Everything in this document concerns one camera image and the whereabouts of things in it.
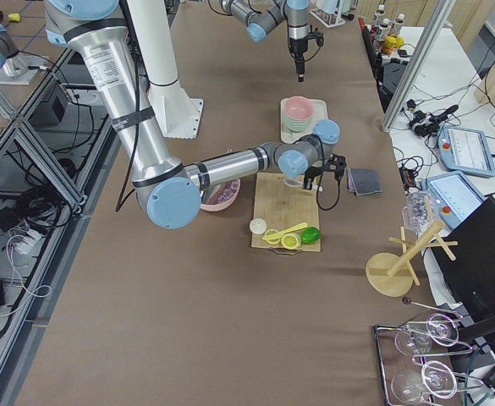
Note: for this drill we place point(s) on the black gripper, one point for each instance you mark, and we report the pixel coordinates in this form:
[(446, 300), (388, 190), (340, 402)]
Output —
[(296, 46), (312, 172)]

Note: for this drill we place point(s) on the white ceramic spoon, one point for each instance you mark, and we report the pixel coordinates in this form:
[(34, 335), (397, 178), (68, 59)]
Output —
[(296, 183)]

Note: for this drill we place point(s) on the small pink bowl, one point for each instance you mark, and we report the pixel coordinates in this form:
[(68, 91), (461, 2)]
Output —
[(298, 108)]

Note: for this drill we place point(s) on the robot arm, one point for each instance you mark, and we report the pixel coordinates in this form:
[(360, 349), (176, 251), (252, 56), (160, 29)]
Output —
[(260, 24), (128, 51)]

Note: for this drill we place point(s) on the large pink bowl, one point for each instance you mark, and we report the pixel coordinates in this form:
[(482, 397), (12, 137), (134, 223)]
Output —
[(217, 207)]

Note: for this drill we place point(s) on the yellow plastic knife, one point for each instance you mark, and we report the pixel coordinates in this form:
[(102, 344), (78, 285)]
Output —
[(294, 228)]

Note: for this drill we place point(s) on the cream serving tray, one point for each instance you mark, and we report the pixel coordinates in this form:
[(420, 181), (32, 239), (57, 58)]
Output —
[(320, 113)]

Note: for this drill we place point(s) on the green lime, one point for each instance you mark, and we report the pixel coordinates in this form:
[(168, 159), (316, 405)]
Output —
[(310, 235)]

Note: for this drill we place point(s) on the grey folded cloth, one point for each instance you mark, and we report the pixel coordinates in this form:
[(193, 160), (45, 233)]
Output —
[(361, 181)]

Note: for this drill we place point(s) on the stacked green bowls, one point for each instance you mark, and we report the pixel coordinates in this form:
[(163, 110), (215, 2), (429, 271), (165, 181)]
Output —
[(295, 125)]

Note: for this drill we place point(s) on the clear ice cubes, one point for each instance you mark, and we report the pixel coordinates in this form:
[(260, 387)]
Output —
[(222, 193)]

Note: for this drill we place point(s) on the clear plastic bottle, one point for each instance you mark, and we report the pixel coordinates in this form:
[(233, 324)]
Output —
[(420, 211)]

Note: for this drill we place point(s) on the wooden mug tree stand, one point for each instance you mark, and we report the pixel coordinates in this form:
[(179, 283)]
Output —
[(393, 275)]

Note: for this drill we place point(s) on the blue teach pendant tablet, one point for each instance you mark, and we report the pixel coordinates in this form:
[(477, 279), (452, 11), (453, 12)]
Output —
[(465, 150)]

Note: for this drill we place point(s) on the black monitor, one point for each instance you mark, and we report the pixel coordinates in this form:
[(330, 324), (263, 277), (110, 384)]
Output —
[(471, 276)]

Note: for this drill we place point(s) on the wine glass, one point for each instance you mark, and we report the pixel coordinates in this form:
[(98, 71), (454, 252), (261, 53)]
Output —
[(428, 386), (418, 337)]

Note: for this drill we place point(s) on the metal glass rack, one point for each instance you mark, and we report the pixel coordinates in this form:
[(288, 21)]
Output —
[(413, 361)]

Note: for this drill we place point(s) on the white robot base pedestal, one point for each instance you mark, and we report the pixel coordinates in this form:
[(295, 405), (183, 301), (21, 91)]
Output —
[(178, 115)]

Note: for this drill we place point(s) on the aluminium frame post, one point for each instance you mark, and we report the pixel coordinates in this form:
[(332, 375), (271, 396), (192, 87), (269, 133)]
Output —
[(422, 50)]

